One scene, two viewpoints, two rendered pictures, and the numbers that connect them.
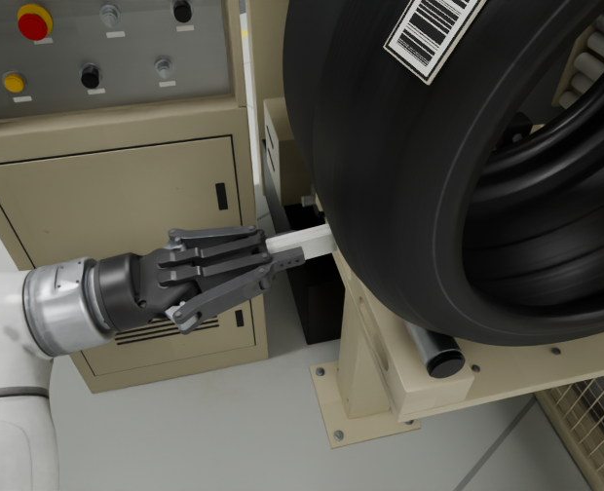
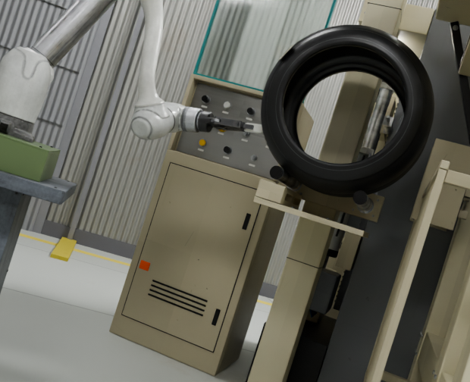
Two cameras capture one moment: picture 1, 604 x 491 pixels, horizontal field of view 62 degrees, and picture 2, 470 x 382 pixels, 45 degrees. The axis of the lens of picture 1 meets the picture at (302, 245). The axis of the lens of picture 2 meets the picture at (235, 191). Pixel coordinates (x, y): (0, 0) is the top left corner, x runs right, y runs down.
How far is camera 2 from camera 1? 1.77 m
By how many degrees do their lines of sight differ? 52
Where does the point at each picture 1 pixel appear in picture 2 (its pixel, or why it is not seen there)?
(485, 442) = not seen: outside the picture
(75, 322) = (192, 112)
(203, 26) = not seen: hidden behind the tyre
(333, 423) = not seen: outside the picture
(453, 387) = (277, 187)
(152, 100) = (242, 169)
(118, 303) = (204, 114)
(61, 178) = (192, 180)
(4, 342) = (177, 108)
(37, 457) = (167, 119)
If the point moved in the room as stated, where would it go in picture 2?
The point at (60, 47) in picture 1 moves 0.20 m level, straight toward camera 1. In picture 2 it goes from (224, 137) to (220, 132)
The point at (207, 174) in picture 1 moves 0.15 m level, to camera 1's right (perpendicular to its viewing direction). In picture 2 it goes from (245, 206) to (274, 215)
